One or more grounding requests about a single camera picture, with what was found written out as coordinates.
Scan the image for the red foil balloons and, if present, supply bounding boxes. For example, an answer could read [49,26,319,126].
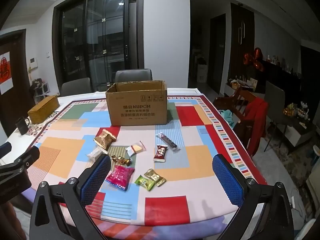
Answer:
[244,47,265,72]

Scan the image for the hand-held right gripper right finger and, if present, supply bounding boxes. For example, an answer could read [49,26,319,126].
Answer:
[212,154,295,240]

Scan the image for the dark sideboard with ornaments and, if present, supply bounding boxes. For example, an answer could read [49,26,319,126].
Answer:
[260,60,320,110]

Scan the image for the white low cabinet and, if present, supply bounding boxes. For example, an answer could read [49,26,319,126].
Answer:
[225,77,258,98]

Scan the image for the dark interior door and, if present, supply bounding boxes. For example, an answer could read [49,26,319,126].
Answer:
[207,14,227,95]

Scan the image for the pink snack packet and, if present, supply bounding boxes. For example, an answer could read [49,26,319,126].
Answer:
[105,165,135,192]

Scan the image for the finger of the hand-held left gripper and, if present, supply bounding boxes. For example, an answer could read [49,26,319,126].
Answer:
[0,142,12,158]
[0,147,40,174]

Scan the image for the dark red snack packet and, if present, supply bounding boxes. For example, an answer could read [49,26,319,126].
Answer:
[153,145,167,162]

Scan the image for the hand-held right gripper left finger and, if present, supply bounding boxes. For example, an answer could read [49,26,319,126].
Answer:
[29,154,112,240]

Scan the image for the gold foil candy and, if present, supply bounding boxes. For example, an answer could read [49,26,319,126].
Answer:
[111,154,132,167]

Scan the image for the woven rattan lidded basket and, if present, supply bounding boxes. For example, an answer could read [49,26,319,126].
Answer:
[27,95,60,124]

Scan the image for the long dark snack bar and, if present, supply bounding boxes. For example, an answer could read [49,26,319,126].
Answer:
[156,132,180,152]

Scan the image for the dark wardrobe with metal handles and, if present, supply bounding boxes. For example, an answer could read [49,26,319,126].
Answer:
[230,2,255,80]

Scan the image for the teal cloth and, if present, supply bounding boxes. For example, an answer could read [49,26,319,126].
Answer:
[219,109,235,128]

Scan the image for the coffee table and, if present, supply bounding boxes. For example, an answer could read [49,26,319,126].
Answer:
[270,102,315,155]

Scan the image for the low grey dining chair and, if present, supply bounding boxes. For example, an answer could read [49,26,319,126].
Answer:
[61,77,92,97]

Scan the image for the clear packet with yellow biscuit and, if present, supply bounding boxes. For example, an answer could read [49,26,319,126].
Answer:
[125,141,147,157]

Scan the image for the red garment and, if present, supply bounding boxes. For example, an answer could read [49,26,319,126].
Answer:
[246,97,269,157]

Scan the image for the white shelf with plush toys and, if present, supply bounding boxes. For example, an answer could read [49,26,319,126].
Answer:
[29,79,52,104]

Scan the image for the dark wooden door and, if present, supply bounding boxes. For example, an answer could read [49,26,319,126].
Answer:
[0,29,34,140]

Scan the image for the wooden chair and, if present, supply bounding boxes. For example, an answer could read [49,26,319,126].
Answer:
[214,86,269,155]

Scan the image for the tall grey dining chair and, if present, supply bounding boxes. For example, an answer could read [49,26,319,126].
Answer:
[115,69,153,83]

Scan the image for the small gold snack packet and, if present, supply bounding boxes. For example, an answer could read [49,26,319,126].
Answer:
[144,168,167,187]

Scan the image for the green snack packet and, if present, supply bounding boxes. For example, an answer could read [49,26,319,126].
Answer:
[134,175,155,192]

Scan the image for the red and white wall poster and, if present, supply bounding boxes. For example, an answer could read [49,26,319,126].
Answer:
[0,52,13,95]

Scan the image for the person's left forearm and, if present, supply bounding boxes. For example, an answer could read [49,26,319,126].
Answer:
[0,202,27,240]

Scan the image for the glass sliding door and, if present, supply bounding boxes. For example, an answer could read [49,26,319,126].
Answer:
[52,0,144,93]

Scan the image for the black mug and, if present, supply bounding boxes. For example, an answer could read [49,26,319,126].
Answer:
[15,116,30,135]

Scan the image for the brown cardboard box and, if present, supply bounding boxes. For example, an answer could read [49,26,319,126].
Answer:
[105,80,168,127]

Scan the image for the colourful geometric tablecloth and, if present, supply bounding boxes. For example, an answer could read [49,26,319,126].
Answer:
[5,87,268,240]

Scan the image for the white snack packet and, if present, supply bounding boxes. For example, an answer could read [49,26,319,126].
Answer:
[87,147,103,161]

